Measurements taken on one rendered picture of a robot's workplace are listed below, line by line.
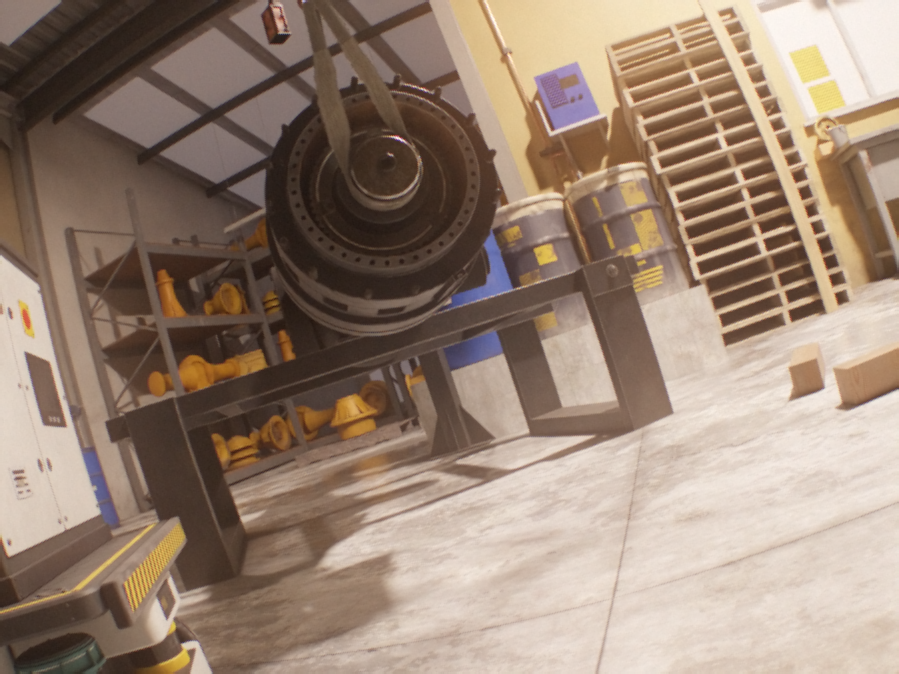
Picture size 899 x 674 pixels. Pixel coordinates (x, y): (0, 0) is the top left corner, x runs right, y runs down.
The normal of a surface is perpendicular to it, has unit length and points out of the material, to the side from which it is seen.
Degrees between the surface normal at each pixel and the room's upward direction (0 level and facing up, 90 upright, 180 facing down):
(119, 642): 90
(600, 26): 90
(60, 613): 90
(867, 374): 90
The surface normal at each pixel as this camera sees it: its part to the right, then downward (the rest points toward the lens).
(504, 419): -0.29, 0.06
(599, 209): -0.61, 0.18
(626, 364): 0.23, -0.11
